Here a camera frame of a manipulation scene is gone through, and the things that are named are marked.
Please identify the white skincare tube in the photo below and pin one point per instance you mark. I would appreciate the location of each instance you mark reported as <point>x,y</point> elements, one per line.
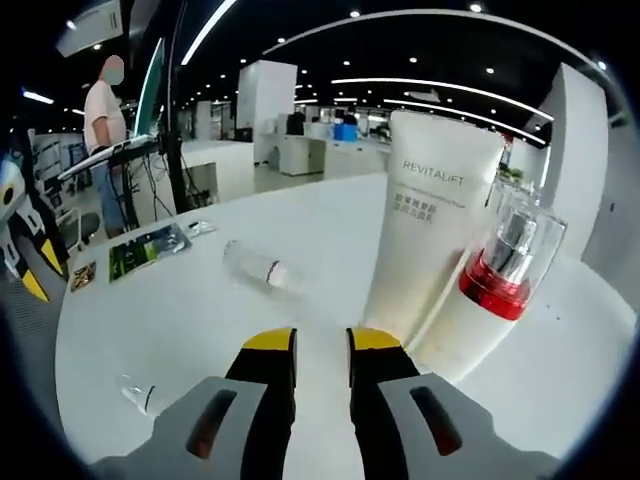
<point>425,225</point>

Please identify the dark clear plastic bag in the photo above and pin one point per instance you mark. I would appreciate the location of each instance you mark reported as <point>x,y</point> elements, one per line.
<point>172,240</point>

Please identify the small clear-cap skincare bottle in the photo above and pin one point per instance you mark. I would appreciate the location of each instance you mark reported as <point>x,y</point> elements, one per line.
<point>137,392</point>
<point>250,262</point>

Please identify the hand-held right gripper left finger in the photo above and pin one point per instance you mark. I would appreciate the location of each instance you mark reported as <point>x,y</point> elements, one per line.
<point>265,400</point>

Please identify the gold foil packet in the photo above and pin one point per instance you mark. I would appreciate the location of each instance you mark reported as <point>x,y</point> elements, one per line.
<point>82,277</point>

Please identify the red collar skincare pump bottle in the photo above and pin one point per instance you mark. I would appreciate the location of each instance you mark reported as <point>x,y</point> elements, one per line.
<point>465,330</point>

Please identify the black laptop stand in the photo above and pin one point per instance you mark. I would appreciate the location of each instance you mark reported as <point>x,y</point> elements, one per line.
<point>175,165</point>

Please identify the blue bin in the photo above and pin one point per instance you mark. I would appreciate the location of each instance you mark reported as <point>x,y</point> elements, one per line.
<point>345,132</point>

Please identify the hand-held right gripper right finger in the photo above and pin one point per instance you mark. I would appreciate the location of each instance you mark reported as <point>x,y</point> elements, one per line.
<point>385,400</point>

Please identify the white office counter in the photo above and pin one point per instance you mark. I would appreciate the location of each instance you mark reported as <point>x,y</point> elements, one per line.
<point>310,150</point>

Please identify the green printed packet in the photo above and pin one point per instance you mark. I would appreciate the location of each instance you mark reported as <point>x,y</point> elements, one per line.
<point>131,260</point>

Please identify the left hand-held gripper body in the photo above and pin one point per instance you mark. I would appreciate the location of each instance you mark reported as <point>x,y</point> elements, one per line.
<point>12,180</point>

